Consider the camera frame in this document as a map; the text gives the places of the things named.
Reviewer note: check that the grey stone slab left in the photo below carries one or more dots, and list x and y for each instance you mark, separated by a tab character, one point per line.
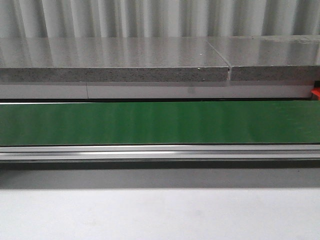
111	60

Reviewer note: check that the grey stone slab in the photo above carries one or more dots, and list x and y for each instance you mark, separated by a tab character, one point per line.
290	59
111	60

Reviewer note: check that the green conveyor belt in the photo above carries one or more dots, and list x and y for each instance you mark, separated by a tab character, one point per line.
181	122

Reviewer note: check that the grey stone slab right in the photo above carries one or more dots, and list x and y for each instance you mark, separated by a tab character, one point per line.
290	59

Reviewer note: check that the white panel below slabs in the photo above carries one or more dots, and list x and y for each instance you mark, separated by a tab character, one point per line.
156	90

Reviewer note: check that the red plastic part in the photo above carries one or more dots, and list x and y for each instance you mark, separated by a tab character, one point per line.
315	93

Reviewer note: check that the white pleated curtain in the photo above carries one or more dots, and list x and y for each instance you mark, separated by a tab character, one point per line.
158	18

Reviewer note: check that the aluminium conveyor side rail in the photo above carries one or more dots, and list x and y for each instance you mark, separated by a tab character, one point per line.
159	153

